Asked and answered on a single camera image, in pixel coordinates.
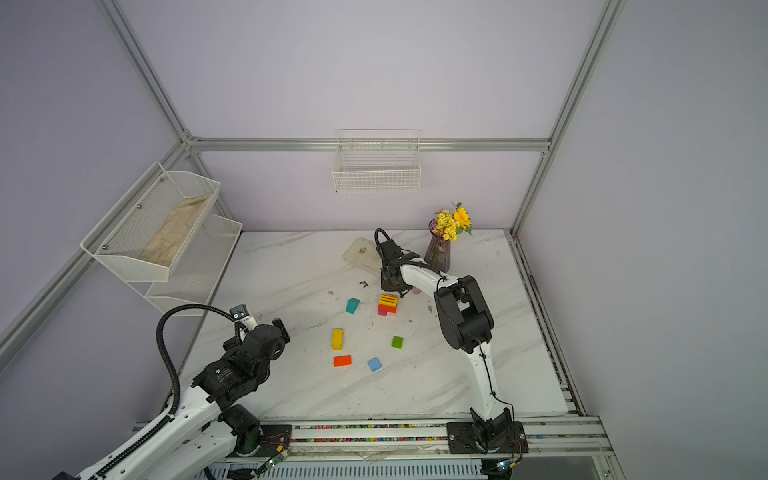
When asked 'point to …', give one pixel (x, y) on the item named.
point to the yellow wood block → (337, 343)
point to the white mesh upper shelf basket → (149, 229)
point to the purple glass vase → (438, 250)
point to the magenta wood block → (381, 312)
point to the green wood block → (397, 342)
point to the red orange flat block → (342, 361)
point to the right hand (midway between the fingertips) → (391, 282)
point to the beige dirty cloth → (363, 253)
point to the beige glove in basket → (170, 239)
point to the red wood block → (387, 308)
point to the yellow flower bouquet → (450, 225)
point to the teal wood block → (351, 305)
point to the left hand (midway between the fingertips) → (261, 329)
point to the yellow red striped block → (389, 300)
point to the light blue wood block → (374, 365)
